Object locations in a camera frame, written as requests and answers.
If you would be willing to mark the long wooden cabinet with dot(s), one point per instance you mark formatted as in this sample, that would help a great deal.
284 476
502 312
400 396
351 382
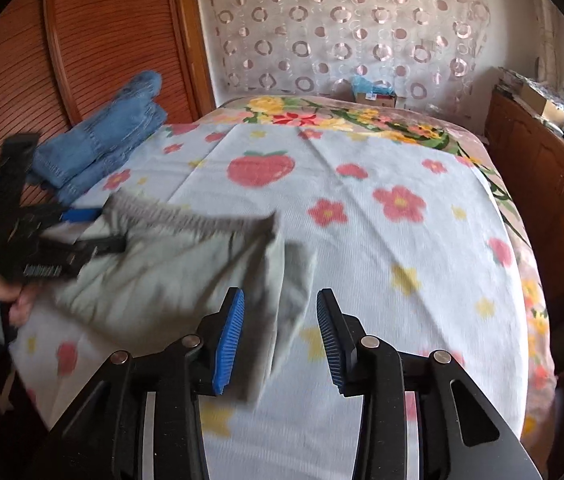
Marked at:
530 158

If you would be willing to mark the blue denim jeans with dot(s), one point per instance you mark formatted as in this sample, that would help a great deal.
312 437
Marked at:
71 163

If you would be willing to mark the wooden wardrobe sliding door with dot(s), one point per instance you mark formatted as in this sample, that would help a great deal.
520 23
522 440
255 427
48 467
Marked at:
60 60

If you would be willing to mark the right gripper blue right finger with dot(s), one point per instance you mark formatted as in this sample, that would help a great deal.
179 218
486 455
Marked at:
461 435

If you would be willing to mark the pink floral bedspread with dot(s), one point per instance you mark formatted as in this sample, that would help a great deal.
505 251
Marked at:
359 121

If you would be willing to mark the cardboard box with blue bag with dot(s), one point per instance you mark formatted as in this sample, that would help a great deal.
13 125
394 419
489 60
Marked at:
368 93

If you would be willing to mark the grey-green pants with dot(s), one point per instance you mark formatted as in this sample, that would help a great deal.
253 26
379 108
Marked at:
177 267

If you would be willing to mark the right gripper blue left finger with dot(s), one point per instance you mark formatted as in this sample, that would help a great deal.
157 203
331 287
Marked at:
138 417

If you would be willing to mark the circle pattern sheer curtain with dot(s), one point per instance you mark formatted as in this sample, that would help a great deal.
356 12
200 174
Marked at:
423 50

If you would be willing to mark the white strawberry flower blanket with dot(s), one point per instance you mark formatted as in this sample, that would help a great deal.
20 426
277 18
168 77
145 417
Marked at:
410 241

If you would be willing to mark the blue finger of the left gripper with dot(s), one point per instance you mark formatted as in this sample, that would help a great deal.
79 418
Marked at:
52 214
85 250

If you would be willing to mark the cardboard box on cabinet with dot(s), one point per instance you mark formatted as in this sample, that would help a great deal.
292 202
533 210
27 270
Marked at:
542 105

